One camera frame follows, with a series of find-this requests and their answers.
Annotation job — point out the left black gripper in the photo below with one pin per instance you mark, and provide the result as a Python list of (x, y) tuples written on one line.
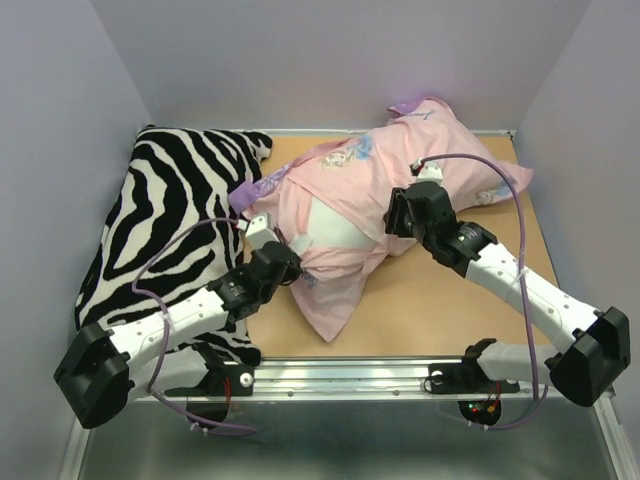
[(292, 269)]

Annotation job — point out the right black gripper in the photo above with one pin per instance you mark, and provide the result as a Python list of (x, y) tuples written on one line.
[(393, 216)]

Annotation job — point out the white pillow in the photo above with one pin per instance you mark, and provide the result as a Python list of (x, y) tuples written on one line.
[(326, 228)]

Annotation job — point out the purple pink princess pillowcase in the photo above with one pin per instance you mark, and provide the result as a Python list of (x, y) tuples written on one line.
[(355, 178)]

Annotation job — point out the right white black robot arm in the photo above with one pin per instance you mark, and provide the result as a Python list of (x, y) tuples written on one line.
[(572, 346)]

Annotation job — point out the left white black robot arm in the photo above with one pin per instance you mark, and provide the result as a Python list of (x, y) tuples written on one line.
[(102, 370)]

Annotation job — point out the zebra striped pillow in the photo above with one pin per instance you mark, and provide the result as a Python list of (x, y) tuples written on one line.
[(170, 229)]

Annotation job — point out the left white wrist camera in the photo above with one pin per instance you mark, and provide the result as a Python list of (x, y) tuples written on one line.
[(258, 231)]

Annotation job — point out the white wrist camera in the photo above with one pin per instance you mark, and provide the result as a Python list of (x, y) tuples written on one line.
[(427, 171), (258, 231)]

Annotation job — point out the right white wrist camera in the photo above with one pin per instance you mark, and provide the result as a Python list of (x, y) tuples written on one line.
[(427, 171)]

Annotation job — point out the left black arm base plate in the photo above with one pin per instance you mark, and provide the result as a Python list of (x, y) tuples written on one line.
[(237, 379)]

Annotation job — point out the aluminium mounting rail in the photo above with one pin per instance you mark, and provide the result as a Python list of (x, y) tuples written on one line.
[(346, 377)]

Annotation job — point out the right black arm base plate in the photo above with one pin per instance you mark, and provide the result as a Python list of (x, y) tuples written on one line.
[(460, 378)]

